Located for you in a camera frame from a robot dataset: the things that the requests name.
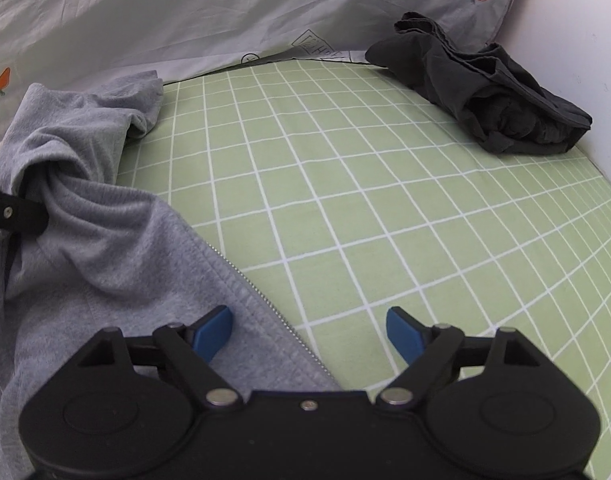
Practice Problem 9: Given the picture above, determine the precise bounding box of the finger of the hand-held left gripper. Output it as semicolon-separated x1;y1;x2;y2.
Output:
0;182;49;236

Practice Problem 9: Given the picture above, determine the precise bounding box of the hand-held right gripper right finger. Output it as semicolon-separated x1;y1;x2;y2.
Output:
376;306;541;408

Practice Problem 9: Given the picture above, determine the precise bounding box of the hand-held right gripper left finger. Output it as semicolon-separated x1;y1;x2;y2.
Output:
79;306;243;408

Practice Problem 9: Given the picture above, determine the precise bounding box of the grey zip hoodie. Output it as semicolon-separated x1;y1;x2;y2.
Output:
0;70;343;480

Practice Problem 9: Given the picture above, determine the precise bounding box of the green checked bed sheet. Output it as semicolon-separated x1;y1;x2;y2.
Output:
0;55;611;480

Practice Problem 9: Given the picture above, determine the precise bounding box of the black crumpled garment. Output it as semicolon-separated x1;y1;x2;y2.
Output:
365;11;593;155

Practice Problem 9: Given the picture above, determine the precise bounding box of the white carrot print bedsheet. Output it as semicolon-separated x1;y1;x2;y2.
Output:
0;0;531;153

